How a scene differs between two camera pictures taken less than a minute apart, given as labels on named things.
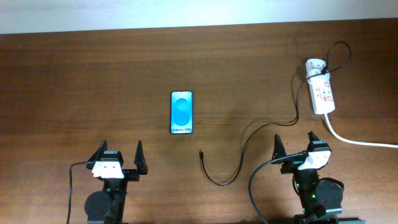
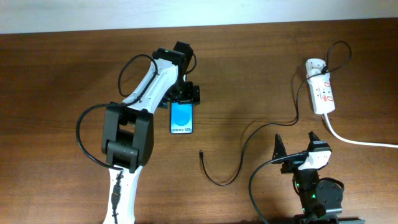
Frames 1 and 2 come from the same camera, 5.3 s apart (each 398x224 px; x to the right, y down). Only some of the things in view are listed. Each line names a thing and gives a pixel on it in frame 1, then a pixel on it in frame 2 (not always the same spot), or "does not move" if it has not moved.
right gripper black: [292, 164] does not move
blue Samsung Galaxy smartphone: [181, 112] does not move
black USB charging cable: [280, 125] does not move
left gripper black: [132, 174] → [192, 94]
